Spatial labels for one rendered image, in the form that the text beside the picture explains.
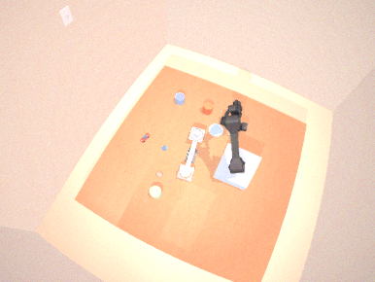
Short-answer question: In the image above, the orange cylinder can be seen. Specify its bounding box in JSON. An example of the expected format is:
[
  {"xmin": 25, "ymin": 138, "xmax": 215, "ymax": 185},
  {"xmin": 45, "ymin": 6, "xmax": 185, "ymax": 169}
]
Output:
[{"xmin": 202, "ymin": 102, "xmax": 214, "ymax": 115}]

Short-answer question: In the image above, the white round dish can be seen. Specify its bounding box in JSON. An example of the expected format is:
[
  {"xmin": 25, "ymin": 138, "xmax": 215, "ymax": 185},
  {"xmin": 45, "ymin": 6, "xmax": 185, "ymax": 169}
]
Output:
[{"xmin": 209, "ymin": 123, "xmax": 223, "ymax": 137}]

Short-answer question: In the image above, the small red toy car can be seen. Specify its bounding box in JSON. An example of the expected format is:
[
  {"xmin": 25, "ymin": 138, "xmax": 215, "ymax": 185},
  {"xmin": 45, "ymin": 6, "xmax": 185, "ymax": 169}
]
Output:
[{"xmin": 141, "ymin": 133, "xmax": 150, "ymax": 143}]

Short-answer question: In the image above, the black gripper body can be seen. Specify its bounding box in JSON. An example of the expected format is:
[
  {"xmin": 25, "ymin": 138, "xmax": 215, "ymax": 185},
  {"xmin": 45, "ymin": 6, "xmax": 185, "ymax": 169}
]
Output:
[{"xmin": 221, "ymin": 116, "xmax": 248, "ymax": 131}]

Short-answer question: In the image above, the blue-grey cylinder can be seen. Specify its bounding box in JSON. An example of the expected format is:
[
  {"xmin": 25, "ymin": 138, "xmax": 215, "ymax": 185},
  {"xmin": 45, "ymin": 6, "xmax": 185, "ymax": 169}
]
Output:
[{"xmin": 175, "ymin": 92, "xmax": 185, "ymax": 105}]

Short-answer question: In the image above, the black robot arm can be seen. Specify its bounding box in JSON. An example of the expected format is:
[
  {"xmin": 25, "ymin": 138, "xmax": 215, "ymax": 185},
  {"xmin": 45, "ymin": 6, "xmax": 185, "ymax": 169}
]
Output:
[{"xmin": 223, "ymin": 99, "xmax": 246, "ymax": 174}]

